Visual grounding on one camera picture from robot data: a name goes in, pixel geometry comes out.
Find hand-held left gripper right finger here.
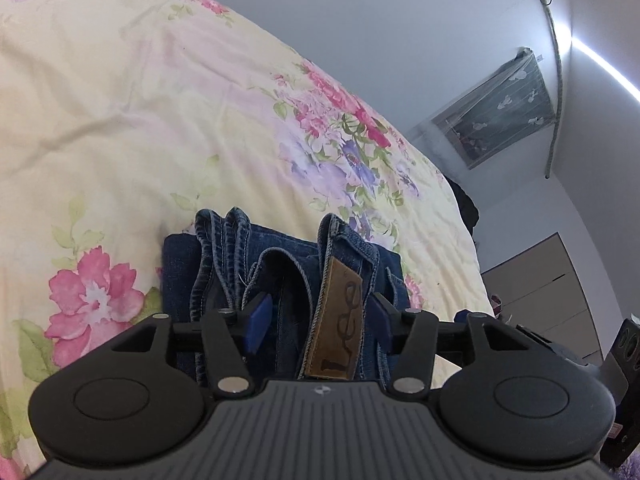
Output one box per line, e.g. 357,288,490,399
372,292,541,400

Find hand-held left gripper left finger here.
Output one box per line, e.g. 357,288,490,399
107,294,275,401

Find blue denim pants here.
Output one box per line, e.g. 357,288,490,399
160,206,426,393

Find beige drawer cabinet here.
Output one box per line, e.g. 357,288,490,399
480,232,607,367

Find dark cloth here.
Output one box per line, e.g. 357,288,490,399
444,175,481,242

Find window with grey curtain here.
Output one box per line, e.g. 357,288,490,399
430,47,558,169

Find floral yellow quilt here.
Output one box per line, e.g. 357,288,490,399
0,0,497,480

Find grey wrapped pipe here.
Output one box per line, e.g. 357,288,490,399
537,0,567,179

